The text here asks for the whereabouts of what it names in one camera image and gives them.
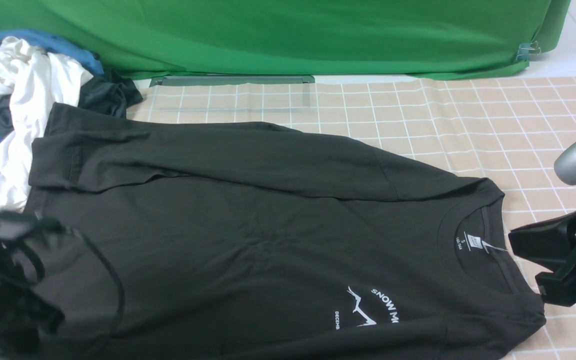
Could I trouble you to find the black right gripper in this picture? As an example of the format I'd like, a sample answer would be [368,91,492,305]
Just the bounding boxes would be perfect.
[509,211,576,307]

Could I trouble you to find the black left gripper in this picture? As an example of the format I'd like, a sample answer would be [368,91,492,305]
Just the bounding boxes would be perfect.
[0,241,66,360]

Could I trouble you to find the dark gray long-sleeved shirt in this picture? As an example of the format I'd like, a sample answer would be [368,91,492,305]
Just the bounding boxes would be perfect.
[25,104,546,360]

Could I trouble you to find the blue crumpled garment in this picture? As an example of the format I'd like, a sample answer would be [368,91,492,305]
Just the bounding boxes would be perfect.
[0,29,105,141]

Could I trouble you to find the binder clips on backdrop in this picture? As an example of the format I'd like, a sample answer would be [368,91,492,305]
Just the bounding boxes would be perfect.
[515,40,542,62]

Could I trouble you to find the dark teal crumpled garment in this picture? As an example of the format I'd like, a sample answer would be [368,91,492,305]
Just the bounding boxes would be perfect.
[0,69,144,142]

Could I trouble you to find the white crumpled garment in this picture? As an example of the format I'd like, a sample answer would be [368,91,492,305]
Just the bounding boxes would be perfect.
[0,36,93,210]

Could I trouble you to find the green backdrop cloth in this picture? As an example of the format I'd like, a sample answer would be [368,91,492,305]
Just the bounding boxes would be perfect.
[0,0,570,81]

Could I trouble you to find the clear acrylic board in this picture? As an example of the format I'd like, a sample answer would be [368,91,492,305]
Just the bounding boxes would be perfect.
[141,74,319,114]

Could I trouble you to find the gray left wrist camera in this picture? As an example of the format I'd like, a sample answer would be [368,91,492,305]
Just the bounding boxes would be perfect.
[0,210,66,244]

